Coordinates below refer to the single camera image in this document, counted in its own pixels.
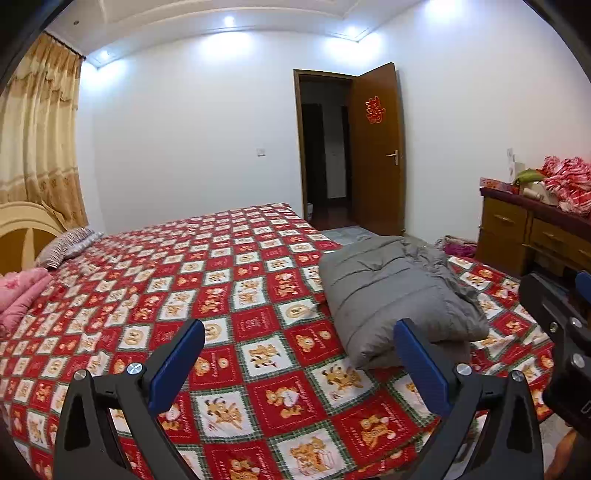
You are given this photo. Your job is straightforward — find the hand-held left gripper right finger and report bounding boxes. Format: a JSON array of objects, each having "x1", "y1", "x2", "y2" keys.
[{"x1": 393, "y1": 318, "x2": 546, "y2": 480}]

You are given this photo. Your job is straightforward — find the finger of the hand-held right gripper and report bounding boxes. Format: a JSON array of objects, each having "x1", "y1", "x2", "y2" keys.
[
  {"x1": 574, "y1": 271, "x2": 591, "y2": 321},
  {"x1": 518, "y1": 272, "x2": 591, "y2": 363}
]

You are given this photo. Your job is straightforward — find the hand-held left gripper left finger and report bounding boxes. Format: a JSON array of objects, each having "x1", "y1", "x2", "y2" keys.
[{"x1": 53, "y1": 318, "x2": 206, "y2": 480}]

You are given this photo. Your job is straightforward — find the grey padded jacket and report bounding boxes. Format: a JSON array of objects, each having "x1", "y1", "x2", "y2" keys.
[{"x1": 318, "y1": 235, "x2": 490, "y2": 370}]

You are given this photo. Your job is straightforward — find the person's right forearm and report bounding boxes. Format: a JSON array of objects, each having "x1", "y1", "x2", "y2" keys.
[{"x1": 547, "y1": 427, "x2": 591, "y2": 480}]

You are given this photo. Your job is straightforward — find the wooden dresser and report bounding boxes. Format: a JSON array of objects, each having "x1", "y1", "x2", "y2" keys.
[{"x1": 475, "y1": 187, "x2": 591, "y2": 296}]

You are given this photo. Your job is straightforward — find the red bear-print blanket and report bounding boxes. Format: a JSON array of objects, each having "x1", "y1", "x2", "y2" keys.
[{"x1": 0, "y1": 202, "x2": 555, "y2": 480}]

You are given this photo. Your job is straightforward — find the red and white cloth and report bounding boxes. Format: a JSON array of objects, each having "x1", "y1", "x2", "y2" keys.
[{"x1": 540, "y1": 156, "x2": 591, "y2": 214}]

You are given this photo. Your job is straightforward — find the pink cloth pile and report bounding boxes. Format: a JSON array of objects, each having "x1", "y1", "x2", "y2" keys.
[{"x1": 436, "y1": 235, "x2": 478, "y2": 258}]

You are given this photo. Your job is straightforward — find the red flat box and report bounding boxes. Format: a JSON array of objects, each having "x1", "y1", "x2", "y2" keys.
[{"x1": 479, "y1": 177, "x2": 525, "y2": 195}]

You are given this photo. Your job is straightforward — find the striped pillow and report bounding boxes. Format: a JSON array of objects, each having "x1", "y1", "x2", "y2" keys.
[{"x1": 34, "y1": 227, "x2": 105, "y2": 270}]

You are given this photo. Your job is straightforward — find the pink quilt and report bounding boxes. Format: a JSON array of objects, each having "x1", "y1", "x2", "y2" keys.
[{"x1": 0, "y1": 268, "x2": 55, "y2": 337}]

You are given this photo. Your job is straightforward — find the cream wooden headboard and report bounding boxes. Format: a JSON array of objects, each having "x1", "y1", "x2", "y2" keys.
[{"x1": 0, "y1": 200, "x2": 68, "y2": 275}]

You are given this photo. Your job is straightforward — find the brown wooden door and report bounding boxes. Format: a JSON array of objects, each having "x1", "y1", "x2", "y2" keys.
[{"x1": 348, "y1": 63, "x2": 406, "y2": 236}]

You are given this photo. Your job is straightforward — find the beige patterned curtain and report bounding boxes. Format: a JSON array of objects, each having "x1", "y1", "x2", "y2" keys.
[{"x1": 0, "y1": 31, "x2": 88, "y2": 229}]

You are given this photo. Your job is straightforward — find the brown door frame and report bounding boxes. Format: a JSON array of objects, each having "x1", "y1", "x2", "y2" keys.
[{"x1": 293, "y1": 68, "x2": 370, "y2": 227}]

